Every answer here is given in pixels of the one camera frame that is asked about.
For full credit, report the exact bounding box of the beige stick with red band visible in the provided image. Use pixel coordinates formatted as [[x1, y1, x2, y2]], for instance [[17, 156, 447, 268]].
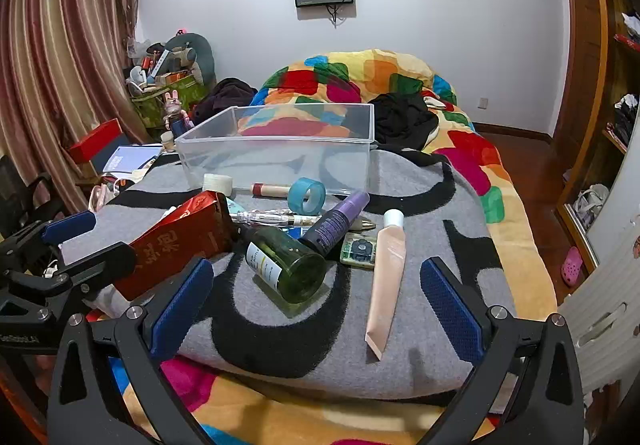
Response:
[[251, 182, 292, 198]]

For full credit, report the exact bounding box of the pink clog shoe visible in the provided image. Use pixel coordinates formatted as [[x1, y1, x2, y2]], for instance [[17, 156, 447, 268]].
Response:
[[560, 246, 585, 286]]

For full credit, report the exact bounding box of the white plastic chair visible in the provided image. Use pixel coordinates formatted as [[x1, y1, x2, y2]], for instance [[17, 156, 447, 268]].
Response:
[[557, 245, 640, 396]]

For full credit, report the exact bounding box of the pink tube with white cap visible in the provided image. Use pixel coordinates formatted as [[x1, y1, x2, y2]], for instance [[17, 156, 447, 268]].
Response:
[[365, 209, 407, 360]]

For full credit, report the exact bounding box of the clear plastic storage box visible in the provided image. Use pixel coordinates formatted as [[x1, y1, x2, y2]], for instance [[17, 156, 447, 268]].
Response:
[[174, 102, 376, 197]]

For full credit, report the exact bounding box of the wooden wardrobe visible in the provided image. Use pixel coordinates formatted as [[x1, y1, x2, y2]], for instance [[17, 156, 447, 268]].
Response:
[[550, 0, 640, 271]]

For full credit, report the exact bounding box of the purple spray bottle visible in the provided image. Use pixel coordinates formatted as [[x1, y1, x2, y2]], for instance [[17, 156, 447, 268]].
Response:
[[300, 191, 371, 256]]

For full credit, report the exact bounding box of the red foil packet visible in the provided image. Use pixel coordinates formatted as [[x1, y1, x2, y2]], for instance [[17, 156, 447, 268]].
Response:
[[114, 191, 238, 301]]

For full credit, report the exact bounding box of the blue tape roll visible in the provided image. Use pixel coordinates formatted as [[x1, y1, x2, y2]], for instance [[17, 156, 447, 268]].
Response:
[[287, 178, 327, 215]]

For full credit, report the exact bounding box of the white bag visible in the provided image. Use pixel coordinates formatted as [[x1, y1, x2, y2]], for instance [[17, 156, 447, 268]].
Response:
[[572, 184, 611, 231]]

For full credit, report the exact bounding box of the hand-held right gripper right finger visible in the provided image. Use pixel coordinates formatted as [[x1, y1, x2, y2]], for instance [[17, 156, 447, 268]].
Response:
[[415, 256, 586, 445]]

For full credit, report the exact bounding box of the red box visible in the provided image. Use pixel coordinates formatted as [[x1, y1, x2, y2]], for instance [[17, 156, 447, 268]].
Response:
[[67, 119, 123, 165]]

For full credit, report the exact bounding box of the dark purple cloth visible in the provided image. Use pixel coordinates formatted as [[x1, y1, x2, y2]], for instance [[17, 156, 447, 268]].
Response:
[[192, 78, 258, 123]]

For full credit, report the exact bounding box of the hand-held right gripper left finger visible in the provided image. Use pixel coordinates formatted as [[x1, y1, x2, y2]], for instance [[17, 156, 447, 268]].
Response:
[[47, 256, 216, 445]]

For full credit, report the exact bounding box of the grey neck pillow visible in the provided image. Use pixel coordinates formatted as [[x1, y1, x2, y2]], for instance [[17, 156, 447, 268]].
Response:
[[165, 32, 217, 83]]

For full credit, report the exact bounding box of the pink bunny toy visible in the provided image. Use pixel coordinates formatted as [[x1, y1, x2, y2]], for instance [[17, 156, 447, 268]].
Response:
[[162, 92, 194, 136]]

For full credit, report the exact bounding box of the black clothing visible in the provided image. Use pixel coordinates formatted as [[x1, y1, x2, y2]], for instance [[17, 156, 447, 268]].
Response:
[[372, 92, 441, 146]]

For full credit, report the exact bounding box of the clear pen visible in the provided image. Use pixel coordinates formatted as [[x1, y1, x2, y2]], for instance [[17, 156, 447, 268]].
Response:
[[229, 210, 321, 227]]

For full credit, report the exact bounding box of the striped pink curtain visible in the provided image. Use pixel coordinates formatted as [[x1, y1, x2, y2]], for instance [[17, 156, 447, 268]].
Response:
[[0, 0, 146, 213]]

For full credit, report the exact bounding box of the black chair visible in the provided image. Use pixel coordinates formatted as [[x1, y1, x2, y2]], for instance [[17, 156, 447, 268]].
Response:
[[0, 155, 53, 236]]

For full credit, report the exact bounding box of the green bag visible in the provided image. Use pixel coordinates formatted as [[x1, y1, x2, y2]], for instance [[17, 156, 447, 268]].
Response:
[[131, 75, 208, 128]]

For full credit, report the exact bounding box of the small green card pack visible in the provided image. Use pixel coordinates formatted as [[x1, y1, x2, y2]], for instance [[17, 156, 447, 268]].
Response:
[[340, 232, 378, 270]]

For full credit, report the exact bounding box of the grey and black blanket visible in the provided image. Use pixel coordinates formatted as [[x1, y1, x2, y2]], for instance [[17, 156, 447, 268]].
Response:
[[60, 145, 516, 401]]

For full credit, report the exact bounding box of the green glass bottle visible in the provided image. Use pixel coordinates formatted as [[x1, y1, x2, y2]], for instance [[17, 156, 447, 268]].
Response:
[[245, 225, 328, 304]]

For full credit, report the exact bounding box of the white tape roll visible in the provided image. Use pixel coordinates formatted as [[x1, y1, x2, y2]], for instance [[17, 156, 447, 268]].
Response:
[[202, 174, 236, 198]]

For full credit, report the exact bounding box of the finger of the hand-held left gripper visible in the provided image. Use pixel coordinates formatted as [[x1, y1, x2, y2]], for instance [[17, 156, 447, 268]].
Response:
[[10, 241, 138, 298], [0, 210, 97, 266]]

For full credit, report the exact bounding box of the colourful patterned blanket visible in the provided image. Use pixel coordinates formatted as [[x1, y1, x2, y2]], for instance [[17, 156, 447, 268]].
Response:
[[107, 48, 558, 445]]

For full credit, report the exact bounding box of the white and blue notebook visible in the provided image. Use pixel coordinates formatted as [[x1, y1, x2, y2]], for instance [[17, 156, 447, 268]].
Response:
[[102, 145, 163, 173]]

